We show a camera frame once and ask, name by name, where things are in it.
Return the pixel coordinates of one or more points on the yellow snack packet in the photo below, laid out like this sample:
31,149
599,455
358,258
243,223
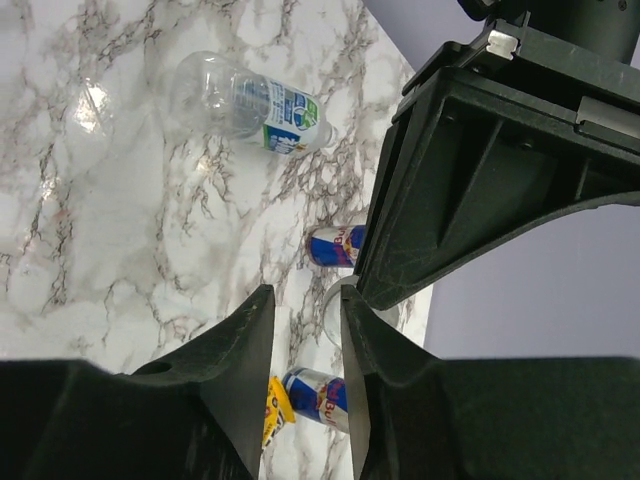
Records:
278,412

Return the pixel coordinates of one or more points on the blue energy drink can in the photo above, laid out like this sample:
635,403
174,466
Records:
336,246
319,397

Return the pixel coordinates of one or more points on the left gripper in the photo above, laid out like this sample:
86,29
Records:
469,164

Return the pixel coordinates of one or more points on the small clear labelled bottle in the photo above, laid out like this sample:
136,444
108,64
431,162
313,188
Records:
214,95

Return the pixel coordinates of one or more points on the left blue energy drink can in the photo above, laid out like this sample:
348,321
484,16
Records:
336,246

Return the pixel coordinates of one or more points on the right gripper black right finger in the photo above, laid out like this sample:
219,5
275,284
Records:
413,415

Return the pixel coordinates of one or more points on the right blue energy drink can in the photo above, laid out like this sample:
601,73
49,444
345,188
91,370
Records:
319,397

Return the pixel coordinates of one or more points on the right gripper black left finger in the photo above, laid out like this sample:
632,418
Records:
195,413

